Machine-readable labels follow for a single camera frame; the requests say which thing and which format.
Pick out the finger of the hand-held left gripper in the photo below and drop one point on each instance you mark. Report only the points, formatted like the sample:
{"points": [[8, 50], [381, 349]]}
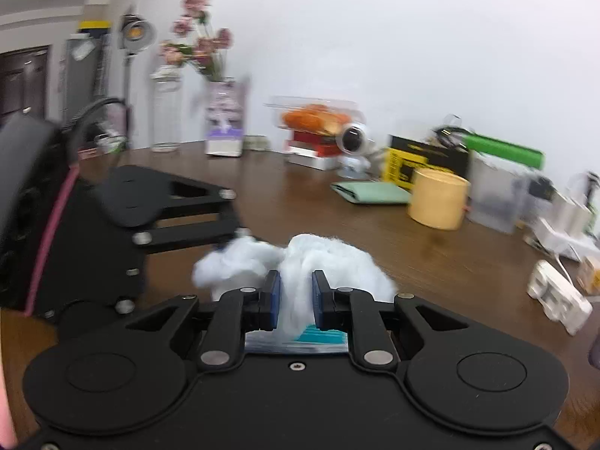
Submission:
{"points": [[197, 233]]}

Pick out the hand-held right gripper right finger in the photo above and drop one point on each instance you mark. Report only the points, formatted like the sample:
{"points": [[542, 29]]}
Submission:
{"points": [[320, 302]]}

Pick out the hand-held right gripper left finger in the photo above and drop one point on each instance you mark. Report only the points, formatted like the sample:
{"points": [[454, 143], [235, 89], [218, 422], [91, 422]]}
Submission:
{"points": [[273, 302]]}

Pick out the clear plastic container teal label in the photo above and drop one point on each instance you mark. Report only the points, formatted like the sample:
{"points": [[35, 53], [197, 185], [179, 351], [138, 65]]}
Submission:
{"points": [[323, 338]]}

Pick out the white cotton wad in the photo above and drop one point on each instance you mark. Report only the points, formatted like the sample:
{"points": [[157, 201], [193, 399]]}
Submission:
{"points": [[337, 262]]}

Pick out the clear food container orange bread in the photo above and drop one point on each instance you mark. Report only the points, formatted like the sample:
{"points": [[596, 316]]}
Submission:
{"points": [[309, 119]]}

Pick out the small grey object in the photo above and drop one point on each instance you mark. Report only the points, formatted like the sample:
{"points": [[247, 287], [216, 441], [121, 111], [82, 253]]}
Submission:
{"points": [[255, 142]]}

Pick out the crumpled clear plastic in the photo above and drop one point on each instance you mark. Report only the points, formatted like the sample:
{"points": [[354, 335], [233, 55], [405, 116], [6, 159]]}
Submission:
{"points": [[110, 144]]}

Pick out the purple white carton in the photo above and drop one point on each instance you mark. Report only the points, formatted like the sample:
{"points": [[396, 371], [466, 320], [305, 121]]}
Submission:
{"points": [[225, 126]]}

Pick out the green folded cloth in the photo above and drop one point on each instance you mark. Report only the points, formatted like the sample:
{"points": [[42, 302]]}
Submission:
{"points": [[375, 193]]}

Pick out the tall clear glass jar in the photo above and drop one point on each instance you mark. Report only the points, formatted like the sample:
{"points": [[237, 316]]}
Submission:
{"points": [[165, 112]]}

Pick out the white flat box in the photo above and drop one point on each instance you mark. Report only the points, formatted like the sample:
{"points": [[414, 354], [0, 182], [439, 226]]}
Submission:
{"points": [[311, 161]]}

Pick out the red box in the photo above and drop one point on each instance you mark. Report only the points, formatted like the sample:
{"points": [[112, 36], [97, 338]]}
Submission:
{"points": [[316, 143]]}

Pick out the beige tape roll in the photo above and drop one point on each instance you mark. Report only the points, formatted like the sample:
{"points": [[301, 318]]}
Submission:
{"points": [[438, 199]]}

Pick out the black yellow box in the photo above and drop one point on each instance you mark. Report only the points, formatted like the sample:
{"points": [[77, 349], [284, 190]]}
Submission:
{"points": [[403, 164]]}

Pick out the grey cabinet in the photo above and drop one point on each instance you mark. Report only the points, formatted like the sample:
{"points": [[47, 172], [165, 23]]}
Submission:
{"points": [[82, 79]]}

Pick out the dark brown door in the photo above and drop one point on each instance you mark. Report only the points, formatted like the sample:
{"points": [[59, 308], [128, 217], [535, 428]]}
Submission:
{"points": [[23, 84]]}

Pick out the pink flower bouquet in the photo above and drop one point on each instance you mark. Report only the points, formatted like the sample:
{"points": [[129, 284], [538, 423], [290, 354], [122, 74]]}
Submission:
{"points": [[201, 47]]}

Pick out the clear plastic organizer box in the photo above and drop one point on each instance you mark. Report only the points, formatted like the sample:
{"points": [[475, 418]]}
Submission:
{"points": [[492, 201]]}

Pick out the studio lamp on stand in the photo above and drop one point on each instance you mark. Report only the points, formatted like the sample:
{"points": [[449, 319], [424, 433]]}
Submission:
{"points": [[136, 33]]}

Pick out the white power strip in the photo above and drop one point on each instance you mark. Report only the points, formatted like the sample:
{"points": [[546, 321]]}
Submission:
{"points": [[558, 297]]}

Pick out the green flat case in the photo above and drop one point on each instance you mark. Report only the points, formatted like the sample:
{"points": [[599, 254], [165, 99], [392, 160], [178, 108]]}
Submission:
{"points": [[511, 152]]}

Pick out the black plug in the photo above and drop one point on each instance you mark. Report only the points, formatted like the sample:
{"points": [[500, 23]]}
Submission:
{"points": [[540, 188]]}

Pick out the white charger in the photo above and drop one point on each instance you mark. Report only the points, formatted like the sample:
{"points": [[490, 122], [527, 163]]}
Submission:
{"points": [[571, 213]]}

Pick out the yellow white adapter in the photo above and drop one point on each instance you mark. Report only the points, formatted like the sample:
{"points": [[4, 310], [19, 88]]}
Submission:
{"points": [[590, 274]]}

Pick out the small white camera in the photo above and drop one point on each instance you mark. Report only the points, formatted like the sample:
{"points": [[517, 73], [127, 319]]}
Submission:
{"points": [[351, 139]]}

